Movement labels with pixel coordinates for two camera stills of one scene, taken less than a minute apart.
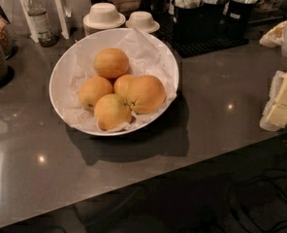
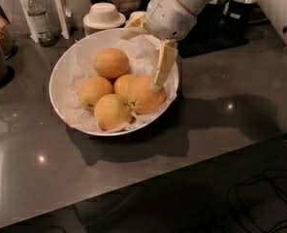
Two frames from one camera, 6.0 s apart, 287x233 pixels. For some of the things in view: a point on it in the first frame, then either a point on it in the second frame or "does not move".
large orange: (149, 95) does not move
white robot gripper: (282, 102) -> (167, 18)
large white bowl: (113, 82) does not move
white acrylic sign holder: (28, 21) does not move
